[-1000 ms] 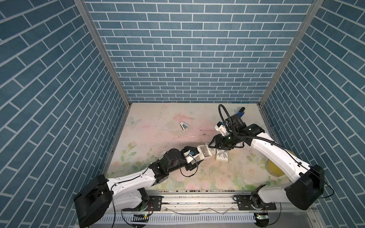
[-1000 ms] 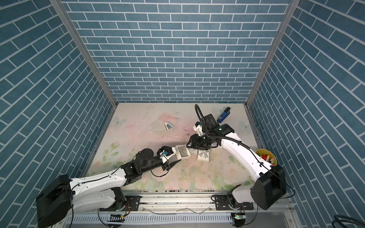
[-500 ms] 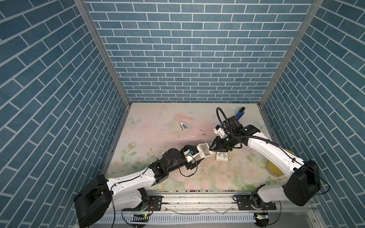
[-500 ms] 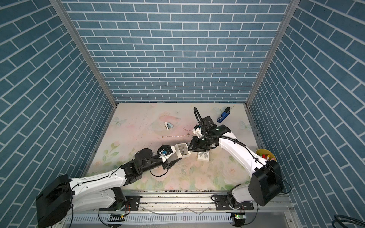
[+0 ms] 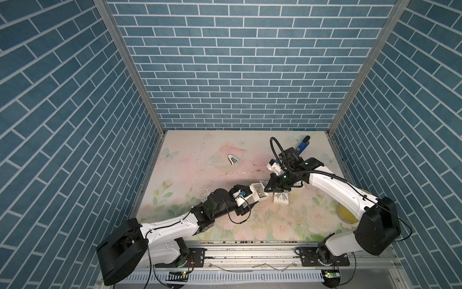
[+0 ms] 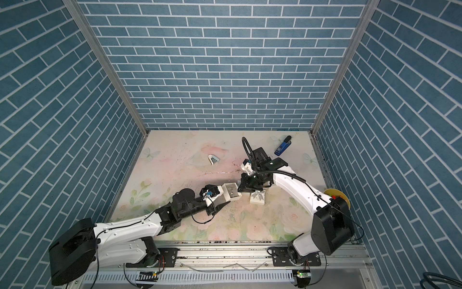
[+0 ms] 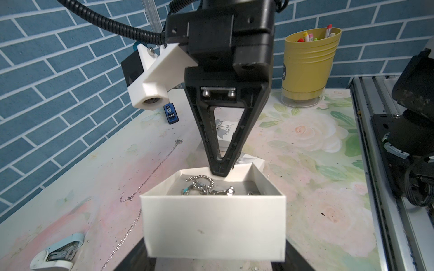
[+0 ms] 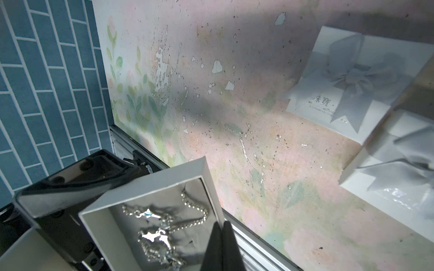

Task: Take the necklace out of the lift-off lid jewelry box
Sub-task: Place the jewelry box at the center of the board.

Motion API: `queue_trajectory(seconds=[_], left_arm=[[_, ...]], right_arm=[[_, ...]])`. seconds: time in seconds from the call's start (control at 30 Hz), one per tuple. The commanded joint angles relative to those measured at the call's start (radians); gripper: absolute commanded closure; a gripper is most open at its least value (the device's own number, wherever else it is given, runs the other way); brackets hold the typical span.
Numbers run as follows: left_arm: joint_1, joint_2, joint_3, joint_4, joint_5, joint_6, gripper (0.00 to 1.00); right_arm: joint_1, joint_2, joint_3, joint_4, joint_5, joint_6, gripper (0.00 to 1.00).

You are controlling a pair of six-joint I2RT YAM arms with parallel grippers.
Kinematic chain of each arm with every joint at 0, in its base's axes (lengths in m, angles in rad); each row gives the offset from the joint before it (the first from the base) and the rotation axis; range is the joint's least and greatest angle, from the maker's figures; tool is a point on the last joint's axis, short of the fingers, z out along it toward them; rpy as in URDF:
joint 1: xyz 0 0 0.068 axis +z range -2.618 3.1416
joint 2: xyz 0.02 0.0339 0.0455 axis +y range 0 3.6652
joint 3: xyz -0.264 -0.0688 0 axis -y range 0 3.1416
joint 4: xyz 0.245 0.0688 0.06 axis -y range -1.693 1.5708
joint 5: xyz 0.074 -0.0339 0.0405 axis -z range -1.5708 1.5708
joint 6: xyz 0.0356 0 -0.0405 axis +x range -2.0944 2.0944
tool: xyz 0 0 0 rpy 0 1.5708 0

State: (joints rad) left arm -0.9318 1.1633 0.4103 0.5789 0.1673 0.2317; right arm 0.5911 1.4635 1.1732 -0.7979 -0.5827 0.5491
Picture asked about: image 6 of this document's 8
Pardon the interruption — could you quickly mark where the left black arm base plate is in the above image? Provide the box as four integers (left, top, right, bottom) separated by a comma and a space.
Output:
126, 248, 179, 269

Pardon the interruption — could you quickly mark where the black cable bundle corner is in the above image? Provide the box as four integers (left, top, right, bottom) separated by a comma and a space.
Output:
419, 272, 462, 289

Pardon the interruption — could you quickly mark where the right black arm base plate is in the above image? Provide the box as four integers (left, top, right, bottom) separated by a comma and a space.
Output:
267, 246, 321, 267

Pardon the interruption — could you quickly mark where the white bow gift box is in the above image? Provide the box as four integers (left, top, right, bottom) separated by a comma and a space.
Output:
250, 190, 265, 205

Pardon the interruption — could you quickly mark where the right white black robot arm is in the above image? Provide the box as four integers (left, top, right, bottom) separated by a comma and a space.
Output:
238, 158, 355, 259

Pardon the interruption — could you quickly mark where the blue black stapler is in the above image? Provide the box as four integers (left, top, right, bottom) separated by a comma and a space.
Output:
274, 136, 292, 157

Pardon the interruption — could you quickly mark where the yellow pen cup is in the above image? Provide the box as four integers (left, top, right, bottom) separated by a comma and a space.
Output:
324, 189, 351, 209

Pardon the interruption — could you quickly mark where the aluminium front rail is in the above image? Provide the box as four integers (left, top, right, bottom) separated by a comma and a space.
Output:
71, 240, 376, 279

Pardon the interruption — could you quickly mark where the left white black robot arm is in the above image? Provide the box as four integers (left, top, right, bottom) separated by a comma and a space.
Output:
49, 185, 237, 286

